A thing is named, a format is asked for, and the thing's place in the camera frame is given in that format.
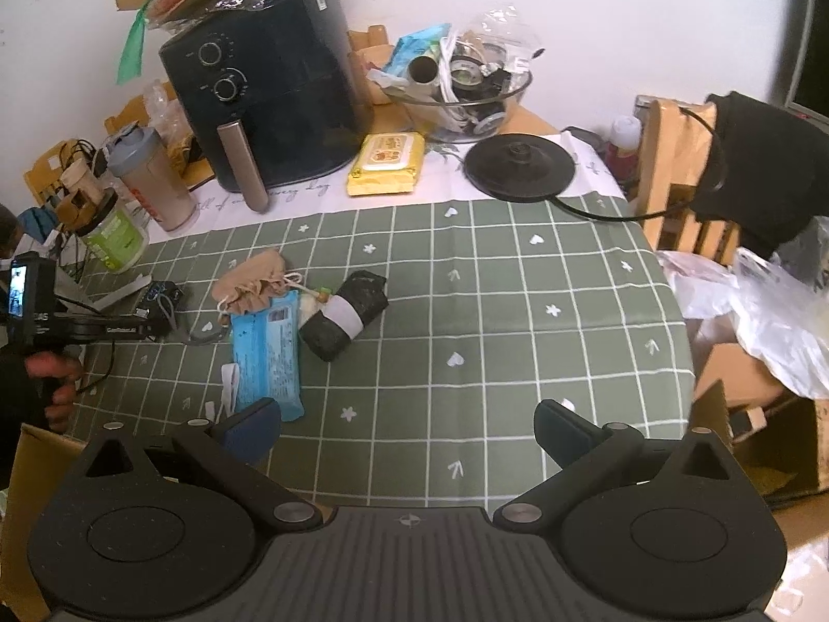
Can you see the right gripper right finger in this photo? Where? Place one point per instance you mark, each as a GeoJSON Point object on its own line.
{"type": "Point", "coordinates": [591, 458]}

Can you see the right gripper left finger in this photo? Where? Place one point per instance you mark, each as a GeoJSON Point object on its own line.
{"type": "Point", "coordinates": [226, 454]}

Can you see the blue wipes pack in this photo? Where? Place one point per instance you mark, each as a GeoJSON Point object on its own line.
{"type": "Point", "coordinates": [265, 349]}

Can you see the black socks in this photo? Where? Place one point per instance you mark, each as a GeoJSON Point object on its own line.
{"type": "Point", "coordinates": [343, 317]}

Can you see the person's left hand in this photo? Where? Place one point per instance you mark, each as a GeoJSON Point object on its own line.
{"type": "Point", "coordinates": [57, 376]}

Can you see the white phone tripod stand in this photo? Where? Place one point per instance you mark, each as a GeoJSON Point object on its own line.
{"type": "Point", "coordinates": [91, 284]}

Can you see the green label jar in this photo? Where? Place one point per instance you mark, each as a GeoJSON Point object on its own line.
{"type": "Point", "coordinates": [113, 236]}

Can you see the brown lid small bottle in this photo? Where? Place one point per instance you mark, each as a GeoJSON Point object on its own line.
{"type": "Point", "coordinates": [84, 198]}

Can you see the brown cardboard box on floor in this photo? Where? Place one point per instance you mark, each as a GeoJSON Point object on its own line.
{"type": "Point", "coordinates": [779, 438]}

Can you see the grey lid shaker bottle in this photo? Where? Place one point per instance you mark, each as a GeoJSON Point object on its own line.
{"type": "Point", "coordinates": [138, 157]}

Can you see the white plastic bag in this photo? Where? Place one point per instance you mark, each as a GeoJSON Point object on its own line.
{"type": "Point", "coordinates": [772, 316]}

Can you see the black kettle base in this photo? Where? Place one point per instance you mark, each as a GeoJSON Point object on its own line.
{"type": "Point", "coordinates": [519, 168]}

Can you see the yellow wet wipes pack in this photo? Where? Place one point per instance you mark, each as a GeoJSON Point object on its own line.
{"type": "Point", "coordinates": [388, 164]}

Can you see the wooden chair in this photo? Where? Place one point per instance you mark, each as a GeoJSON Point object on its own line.
{"type": "Point", "coordinates": [677, 144]}

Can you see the black air fryer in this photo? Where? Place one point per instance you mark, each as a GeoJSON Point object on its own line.
{"type": "Point", "coordinates": [273, 96]}

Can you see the glass bowl of clutter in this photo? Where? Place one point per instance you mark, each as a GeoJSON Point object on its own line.
{"type": "Point", "coordinates": [460, 83]}

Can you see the tan drawstring pouch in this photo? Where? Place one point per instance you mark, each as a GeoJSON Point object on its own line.
{"type": "Point", "coordinates": [250, 286]}

